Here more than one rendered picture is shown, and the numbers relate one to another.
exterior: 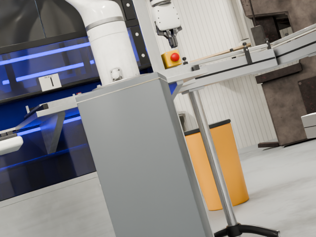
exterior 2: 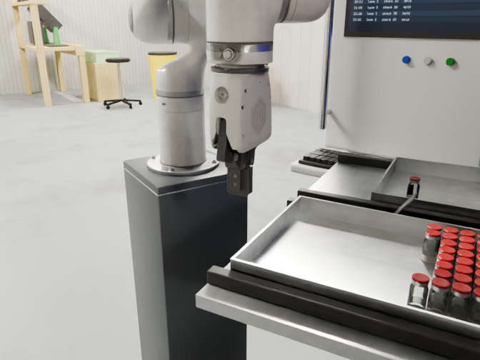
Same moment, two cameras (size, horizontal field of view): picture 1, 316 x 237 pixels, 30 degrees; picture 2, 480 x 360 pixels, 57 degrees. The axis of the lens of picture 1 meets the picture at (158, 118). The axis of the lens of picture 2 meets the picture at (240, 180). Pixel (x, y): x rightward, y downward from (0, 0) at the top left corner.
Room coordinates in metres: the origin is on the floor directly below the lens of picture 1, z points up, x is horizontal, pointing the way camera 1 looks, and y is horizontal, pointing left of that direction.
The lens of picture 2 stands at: (2.76, -0.50, 1.22)
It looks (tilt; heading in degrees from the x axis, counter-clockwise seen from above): 20 degrees down; 141
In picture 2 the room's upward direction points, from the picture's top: straight up
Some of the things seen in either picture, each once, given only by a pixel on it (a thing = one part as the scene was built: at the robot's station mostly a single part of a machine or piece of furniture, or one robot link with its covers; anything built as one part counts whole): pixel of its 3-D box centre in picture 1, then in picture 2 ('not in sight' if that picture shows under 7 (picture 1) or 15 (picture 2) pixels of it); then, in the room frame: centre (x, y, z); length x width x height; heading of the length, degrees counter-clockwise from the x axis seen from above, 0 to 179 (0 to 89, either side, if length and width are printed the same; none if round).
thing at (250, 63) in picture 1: (212, 67); not in sight; (3.00, -0.34, 0.92); 0.69 x 0.15 x 0.16; 113
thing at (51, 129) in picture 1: (55, 134); not in sight; (2.31, 0.40, 0.79); 0.34 x 0.03 x 0.13; 23
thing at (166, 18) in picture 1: (165, 16); (239, 103); (2.30, -0.14, 1.12); 0.10 x 0.07 x 0.11; 114
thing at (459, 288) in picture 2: not in sight; (462, 272); (2.54, 0.04, 0.90); 0.18 x 0.02 x 0.05; 113
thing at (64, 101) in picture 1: (63, 106); (472, 193); (2.41, 0.36, 0.90); 0.34 x 0.26 x 0.04; 23
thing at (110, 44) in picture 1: (114, 56); (181, 130); (1.79, 0.07, 0.95); 0.19 x 0.19 x 0.18
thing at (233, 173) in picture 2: (176, 38); (233, 174); (2.31, -0.16, 1.02); 0.03 x 0.03 x 0.07; 24
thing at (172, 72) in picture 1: (147, 82); (377, 257); (2.44, 0.00, 0.90); 0.34 x 0.26 x 0.04; 23
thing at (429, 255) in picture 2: not in sight; (431, 246); (2.48, 0.08, 0.90); 0.02 x 0.02 x 0.05
